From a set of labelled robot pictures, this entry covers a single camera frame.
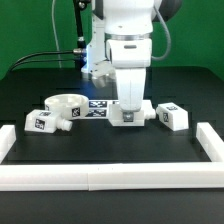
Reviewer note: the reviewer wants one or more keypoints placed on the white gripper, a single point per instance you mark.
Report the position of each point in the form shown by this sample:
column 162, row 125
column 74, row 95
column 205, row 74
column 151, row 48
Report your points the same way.
column 130, row 59

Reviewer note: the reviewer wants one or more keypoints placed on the white round stool seat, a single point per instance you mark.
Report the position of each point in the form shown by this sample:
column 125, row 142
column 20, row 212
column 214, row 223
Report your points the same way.
column 71, row 106

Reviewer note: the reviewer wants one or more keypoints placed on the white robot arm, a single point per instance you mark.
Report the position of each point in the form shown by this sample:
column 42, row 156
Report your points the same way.
column 123, row 20

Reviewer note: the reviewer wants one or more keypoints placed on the white marker sheet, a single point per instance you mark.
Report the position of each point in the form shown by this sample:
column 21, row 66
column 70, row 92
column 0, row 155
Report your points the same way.
column 99, row 109

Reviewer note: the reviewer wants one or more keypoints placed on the white front fence rail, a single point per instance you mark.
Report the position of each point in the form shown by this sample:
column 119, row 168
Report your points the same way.
column 111, row 176

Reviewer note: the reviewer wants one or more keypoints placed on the white fence rail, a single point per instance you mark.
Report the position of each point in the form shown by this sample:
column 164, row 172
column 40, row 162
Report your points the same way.
column 210, row 141
column 7, row 139
column 111, row 176

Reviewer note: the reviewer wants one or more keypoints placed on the black camera stand pole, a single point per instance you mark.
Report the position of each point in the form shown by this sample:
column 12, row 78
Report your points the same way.
column 79, row 5

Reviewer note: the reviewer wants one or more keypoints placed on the white right fence rail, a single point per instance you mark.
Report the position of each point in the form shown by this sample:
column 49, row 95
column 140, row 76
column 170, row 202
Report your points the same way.
column 210, row 141

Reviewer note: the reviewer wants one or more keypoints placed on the white left fence rail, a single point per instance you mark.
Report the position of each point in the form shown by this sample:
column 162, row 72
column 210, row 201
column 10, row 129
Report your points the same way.
column 7, row 139

